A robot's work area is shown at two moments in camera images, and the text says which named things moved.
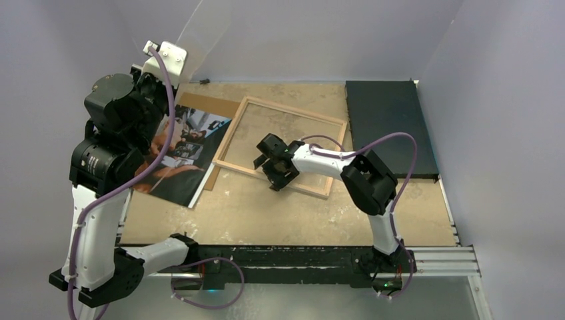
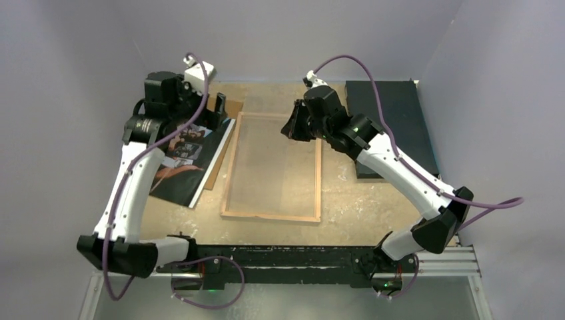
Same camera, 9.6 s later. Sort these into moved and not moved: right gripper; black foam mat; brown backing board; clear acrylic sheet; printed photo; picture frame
Moved: picture frame; right gripper; clear acrylic sheet
Not moved: brown backing board; printed photo; black foam mat
